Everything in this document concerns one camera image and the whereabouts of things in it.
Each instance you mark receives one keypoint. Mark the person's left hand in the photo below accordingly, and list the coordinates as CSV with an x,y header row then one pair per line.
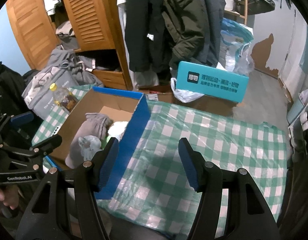
x,y
1,197

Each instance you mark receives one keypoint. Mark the black backpack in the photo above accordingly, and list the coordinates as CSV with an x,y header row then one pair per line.
x,y
6,77

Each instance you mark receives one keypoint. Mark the white crumpled garment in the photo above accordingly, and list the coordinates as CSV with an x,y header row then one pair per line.
x,y
40,78

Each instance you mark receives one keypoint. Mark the long grey sock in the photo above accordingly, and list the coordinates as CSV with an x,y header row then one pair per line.
x,y
84,130

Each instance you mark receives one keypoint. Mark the teal printed cardboard box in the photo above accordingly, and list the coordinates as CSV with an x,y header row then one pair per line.
x,y
184,72

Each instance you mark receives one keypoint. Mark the small white bag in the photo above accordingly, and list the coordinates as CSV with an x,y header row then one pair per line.
x,y
305,95

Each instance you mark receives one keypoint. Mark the group of shoes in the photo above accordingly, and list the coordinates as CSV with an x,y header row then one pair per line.
x,y
305,120

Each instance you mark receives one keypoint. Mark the green checked tablecloth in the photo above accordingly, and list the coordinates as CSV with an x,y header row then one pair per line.
x,y
219,135

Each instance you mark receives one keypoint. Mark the wooden wardrobe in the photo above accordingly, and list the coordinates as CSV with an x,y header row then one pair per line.
x,y
109,76

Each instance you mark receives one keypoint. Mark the navy hanging coat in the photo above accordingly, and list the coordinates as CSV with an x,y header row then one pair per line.
x,y
214,25

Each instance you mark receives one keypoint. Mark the black hanging coat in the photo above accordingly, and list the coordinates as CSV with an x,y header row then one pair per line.
x,y
141,30

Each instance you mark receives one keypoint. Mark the white blue striped sock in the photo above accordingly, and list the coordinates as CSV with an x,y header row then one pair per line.
x,y
117,128

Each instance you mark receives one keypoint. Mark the pile of wardrobe clothes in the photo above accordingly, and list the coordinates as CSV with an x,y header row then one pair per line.
x,y
66,37

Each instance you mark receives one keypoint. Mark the brown cardboard box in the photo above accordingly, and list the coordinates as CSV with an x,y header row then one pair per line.
x,y
209,105

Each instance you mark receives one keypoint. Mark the yellow capped plastic bottle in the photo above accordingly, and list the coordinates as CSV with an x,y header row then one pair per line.
x,y
64,100

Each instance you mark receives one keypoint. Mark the blue cardboard shoe box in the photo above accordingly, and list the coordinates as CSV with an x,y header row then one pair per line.
x,y
129,150

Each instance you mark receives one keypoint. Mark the light blue bin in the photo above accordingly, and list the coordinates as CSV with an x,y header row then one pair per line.
x,y
296,112

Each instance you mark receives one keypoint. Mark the olive green hanging jacket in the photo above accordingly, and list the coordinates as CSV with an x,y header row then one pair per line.
x,y
184,22

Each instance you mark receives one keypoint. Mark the large blue white bag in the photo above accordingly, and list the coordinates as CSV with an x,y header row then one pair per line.
x,y
234,45

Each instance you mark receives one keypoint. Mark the grey hoodie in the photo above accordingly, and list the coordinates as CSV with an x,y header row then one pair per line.
x,y
61,57

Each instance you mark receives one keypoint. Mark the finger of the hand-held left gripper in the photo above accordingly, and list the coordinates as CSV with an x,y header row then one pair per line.
x,y
49,143
21,118

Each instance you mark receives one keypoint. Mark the pale long hanging garment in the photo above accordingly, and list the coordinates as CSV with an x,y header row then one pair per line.
x,y
146,76

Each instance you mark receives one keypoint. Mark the dark cloth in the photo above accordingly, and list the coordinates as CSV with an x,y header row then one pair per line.
x,y
301,192

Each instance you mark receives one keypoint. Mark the clear plastic bag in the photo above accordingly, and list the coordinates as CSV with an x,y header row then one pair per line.
x,y
244,65

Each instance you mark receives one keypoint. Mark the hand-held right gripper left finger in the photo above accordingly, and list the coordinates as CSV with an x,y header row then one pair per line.
x,y
109,165

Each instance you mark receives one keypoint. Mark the white smartphone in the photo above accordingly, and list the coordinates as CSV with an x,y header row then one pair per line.
x,y
55,130

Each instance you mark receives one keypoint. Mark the white door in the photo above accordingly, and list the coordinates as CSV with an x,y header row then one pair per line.
x,y
294,55

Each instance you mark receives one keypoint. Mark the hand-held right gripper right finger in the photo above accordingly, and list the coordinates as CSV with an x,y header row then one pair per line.
x,y
191,167

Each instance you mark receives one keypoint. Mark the wooden shelf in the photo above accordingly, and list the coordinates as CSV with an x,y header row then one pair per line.
x,y
245,10

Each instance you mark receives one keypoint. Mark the white plastic bag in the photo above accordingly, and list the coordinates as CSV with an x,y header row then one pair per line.
x,y
186,95

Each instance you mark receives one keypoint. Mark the wooden louvered wardrobe door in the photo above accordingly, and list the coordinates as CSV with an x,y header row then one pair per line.
x,y
29,30
86,12

